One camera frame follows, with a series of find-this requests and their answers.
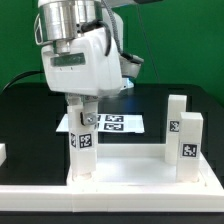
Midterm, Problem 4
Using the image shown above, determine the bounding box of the white block at left edge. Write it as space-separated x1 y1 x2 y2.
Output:
0 143 7 166

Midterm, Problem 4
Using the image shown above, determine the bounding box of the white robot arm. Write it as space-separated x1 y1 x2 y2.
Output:
34 0 158 126

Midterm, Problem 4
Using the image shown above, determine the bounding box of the white marker tag plate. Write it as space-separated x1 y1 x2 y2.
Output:
55 113 146 135

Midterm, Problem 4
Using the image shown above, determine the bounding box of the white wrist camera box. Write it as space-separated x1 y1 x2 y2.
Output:
119 53 144 78

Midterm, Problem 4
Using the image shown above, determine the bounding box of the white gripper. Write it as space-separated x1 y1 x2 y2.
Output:
41 28 122 126

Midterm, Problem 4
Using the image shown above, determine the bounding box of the black cable bundle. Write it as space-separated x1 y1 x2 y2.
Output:
0 69 44 94

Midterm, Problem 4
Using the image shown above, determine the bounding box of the white L-shaped corner fence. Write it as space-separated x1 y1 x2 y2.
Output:
0 144 224 213

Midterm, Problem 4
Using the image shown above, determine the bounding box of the white desk top tray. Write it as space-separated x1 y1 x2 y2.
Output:
66 144 219 187

